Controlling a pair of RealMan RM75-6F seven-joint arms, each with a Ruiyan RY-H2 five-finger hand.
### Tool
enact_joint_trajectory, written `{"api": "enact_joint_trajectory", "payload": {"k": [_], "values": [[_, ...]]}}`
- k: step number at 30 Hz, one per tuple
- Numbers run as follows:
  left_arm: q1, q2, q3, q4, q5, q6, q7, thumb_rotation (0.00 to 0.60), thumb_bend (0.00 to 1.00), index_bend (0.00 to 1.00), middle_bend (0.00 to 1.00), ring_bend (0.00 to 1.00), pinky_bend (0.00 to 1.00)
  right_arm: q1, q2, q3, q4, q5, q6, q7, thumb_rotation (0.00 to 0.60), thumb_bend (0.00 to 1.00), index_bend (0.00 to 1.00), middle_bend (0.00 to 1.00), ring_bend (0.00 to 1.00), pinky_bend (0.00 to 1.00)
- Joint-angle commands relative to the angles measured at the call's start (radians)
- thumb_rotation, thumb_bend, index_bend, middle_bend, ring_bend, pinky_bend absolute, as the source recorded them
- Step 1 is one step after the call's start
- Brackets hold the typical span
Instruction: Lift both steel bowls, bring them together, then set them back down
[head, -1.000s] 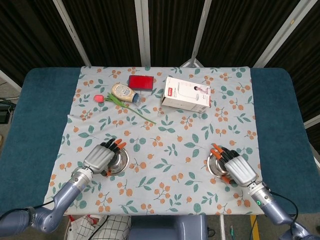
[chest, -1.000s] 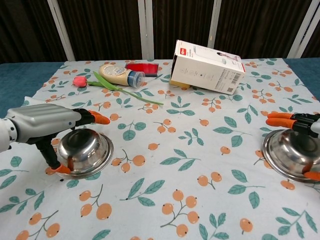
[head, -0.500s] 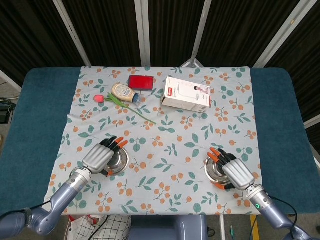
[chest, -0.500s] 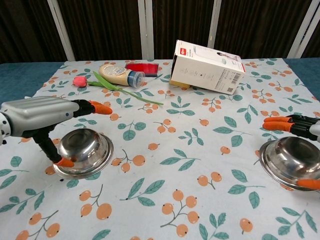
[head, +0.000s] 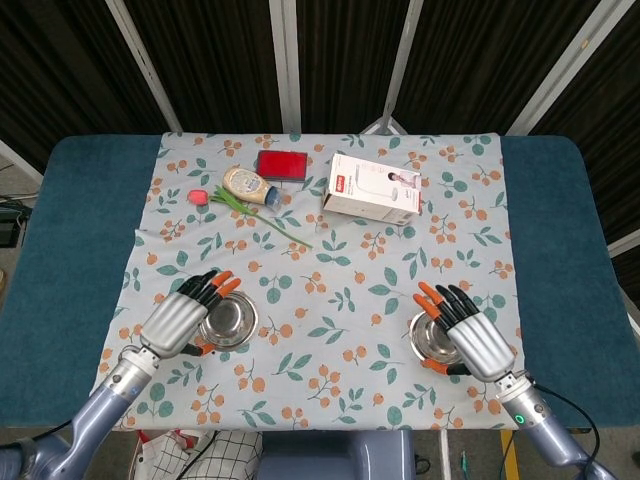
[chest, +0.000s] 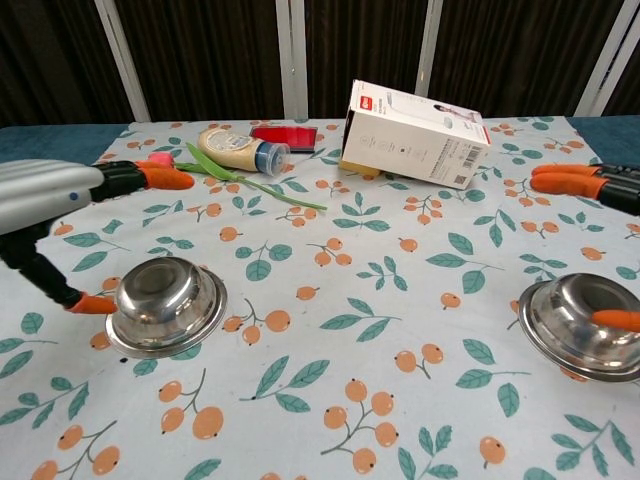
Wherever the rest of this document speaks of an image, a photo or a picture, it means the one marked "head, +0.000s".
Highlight mayonnaise squeeze bottle blue cap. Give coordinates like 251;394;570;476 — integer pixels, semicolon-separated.
222;166;286;210

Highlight dark pleated curtain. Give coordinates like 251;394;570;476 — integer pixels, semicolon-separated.
0;0;640;301

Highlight stainless steel bowl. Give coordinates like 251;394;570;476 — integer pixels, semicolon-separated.
198;291;259;350
408;310;469;366

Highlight floral tablecloth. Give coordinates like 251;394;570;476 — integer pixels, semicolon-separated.
108;131;522;432

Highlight grey-blue robot torso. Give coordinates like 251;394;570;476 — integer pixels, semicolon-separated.
257;429;416;480

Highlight white cardboard product box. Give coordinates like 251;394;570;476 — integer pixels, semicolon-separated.
321;152;423;226

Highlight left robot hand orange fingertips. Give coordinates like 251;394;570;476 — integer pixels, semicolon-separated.
141;269;243;359

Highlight artificial pink tulip green stem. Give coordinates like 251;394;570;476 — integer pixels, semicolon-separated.
188;185;315;250

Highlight black white checkered bag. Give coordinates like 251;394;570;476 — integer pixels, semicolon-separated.
132;428;265;480

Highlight red stamp pad black case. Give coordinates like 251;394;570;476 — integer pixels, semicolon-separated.
255;149;308;183

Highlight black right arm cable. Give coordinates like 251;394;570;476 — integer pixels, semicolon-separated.
529;379;601;466

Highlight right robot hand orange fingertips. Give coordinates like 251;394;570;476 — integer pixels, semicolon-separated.
412;281;517;382

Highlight white frame post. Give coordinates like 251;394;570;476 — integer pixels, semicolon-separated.
358;0;432;136
103;0;184;134
607;233;640;260
503;0;620;136
268;0;304;134
0;138;45;189

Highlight teal table cover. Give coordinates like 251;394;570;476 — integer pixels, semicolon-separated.
0;133;640;431

